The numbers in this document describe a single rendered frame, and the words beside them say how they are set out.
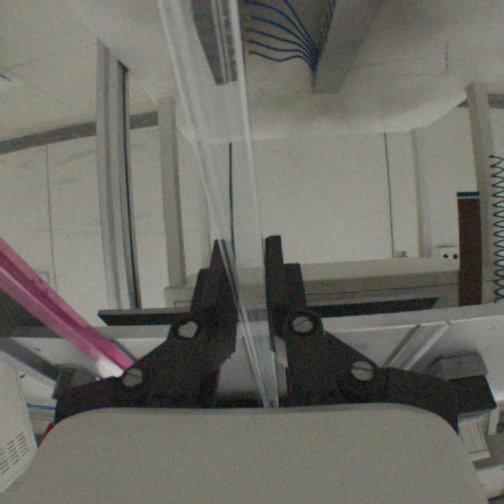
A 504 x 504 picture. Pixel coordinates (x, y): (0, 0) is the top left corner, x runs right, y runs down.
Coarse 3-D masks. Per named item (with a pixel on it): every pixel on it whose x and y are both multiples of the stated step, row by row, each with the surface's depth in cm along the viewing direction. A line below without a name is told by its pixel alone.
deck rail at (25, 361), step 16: (0, 288) 19; (0, 304) 18; (16, 304) 20; (0, 320) 18; (16, 320) 20; (32, 320) 21; (0, 336) 18; (0, 352) 18; (16, 352) 19; (32, 352) 21; (16, 368) 21; (32, 368) 21; (48, 368) 22; (48, 384) 24
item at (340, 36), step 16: (336, 0) 27; (352, 0) 26; (368, 0) 26; (336, 16) 29; (352, 16) 29; (368, 16) 29; (256, 32) 34; (288, 32) 34; (304, 32) 35; (320, 32) 36; (336, 32) 32; (352, 32) 32; (272, 48) 37; (304, 48) 38; (320, 48) 38; (336, 48) 35; (352, 48) 35; (320, 64) 39; (336, 64) 39; (320, 80) 44; (336, 80) 44; (496, 496) 38
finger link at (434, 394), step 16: (384, 368) 8; (384, 384) 8; (400, 384) 7; (416, 384) 7; (432, 384) 7; (448, 384) 7; (352, 400) 8; (368, 400) 7; (384, 400) 7; (400, 400) 7; (416, 400) 7; (432, 400) 7; (448, 400) 7; (448, 416) 7
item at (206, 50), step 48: (192, 0) 4; (192, 48) 5; (240, 48) 5; (192, 96) 6; (240, 96) 6; (192, 144) 6; (240, 144) 6; (240, 192) 7; (240, 240) 9; (240, 288) 11
